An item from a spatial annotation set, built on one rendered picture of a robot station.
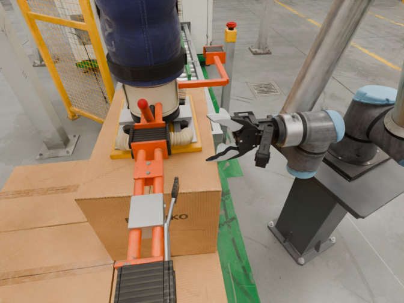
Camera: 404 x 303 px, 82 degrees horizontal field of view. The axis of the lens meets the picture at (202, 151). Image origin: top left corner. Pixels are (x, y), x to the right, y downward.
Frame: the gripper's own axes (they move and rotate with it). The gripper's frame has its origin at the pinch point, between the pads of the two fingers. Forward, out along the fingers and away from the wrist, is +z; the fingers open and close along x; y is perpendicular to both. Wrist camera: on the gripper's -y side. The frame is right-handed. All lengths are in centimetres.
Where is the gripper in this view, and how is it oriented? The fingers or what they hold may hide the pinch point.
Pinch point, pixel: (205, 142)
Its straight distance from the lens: 59.6
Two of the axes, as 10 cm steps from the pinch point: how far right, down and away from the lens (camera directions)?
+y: -1.3, -6.7, 7.3
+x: 0.0, -7.3, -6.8
